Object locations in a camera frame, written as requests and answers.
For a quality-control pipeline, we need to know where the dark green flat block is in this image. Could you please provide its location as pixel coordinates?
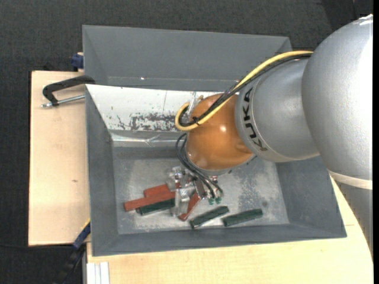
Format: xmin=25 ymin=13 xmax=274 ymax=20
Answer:
xmin=135 ymin=198 xmax=176 ymax=217
xmin=221 ymin=208 xmax=264 ymax=228
xmin=189 ymin=205 xmax=230 ymax=230

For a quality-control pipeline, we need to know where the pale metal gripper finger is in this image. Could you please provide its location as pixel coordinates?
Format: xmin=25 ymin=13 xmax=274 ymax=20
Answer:
xmin=165 ymin=166 xmax=187 ymax=192
xmin=170 ymin=187 xmax=192 ymax=218

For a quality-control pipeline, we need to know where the red-brown flat block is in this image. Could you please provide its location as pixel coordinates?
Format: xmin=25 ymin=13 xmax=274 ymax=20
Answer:
xmin=123 ymin=191 xmax=176 ymax=212
xmin=177 ymin=192 xmax=202 ymax=222
xmin=143 ymin=183 xmax=180 ymax=199

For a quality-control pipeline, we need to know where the pale wood board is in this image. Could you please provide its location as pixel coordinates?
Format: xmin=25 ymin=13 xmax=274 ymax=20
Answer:
xmin=28 ymin=70 xmax=92 ymax=247

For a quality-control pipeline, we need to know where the grey metal bin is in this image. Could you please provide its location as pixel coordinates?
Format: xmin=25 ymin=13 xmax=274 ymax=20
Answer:
xmin=82 ymin=24 xmax=348 ymax=257

